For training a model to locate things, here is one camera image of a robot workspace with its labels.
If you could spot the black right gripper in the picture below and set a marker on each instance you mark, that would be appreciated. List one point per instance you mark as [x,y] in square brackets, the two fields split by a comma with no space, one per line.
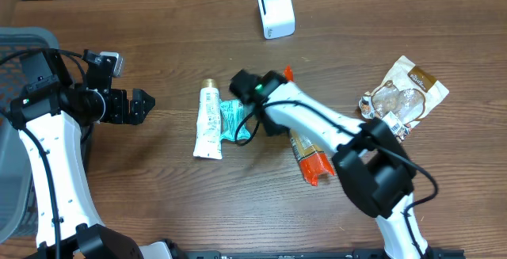
[277,129]

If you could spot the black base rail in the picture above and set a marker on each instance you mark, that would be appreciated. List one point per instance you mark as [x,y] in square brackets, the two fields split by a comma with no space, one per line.
[355,254]

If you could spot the white barcode scanner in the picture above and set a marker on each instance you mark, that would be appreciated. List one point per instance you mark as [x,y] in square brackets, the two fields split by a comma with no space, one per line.
[277,18]

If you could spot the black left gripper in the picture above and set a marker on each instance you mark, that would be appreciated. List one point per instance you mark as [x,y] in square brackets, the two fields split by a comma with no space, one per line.
[123,114]

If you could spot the white tube gold cap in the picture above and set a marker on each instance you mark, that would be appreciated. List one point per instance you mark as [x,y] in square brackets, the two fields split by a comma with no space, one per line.
[209,122]

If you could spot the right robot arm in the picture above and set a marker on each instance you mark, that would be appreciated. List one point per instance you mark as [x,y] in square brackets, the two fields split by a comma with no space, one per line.
[374,170]

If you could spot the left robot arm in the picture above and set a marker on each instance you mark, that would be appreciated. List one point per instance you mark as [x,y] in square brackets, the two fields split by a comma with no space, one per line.
[49,115]

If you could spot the orange spaghetti packet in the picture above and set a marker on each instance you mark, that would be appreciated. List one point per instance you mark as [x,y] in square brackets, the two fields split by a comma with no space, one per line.
[311,159]

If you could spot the cream brown nut bag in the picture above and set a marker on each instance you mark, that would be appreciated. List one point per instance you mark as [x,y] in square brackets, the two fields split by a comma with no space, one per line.
[405,97]

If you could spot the teal snack packet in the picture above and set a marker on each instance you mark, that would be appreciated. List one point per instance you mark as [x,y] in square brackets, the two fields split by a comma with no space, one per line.
[233,113]

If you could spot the grey plastic basket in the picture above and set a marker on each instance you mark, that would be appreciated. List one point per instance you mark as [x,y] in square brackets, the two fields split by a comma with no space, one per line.
[19,210]

